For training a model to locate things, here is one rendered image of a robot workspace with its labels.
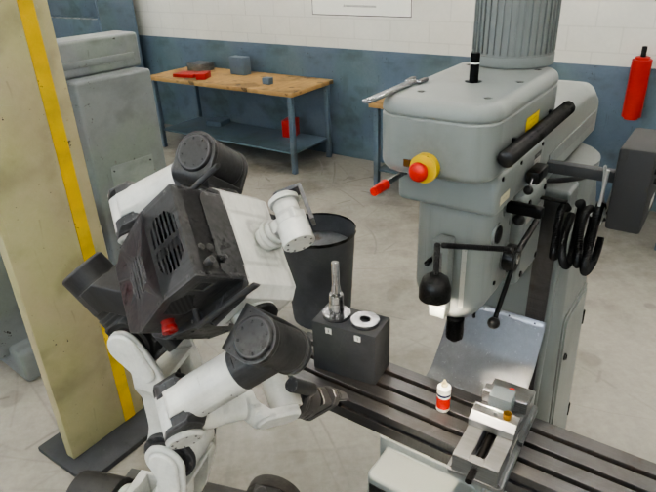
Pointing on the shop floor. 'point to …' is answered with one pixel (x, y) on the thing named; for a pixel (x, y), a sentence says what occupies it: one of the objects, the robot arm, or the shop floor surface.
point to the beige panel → (57, 248)
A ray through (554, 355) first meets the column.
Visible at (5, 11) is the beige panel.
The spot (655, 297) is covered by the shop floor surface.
